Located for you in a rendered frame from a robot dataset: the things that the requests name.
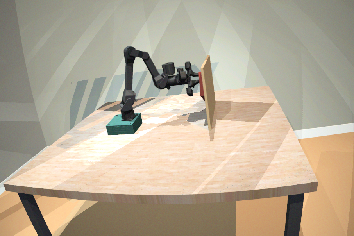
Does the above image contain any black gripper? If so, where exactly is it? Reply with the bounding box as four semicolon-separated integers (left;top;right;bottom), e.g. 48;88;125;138
175;61;199;96

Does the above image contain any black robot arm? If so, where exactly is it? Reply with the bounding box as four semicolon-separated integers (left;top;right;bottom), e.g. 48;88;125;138
120;46;186;121

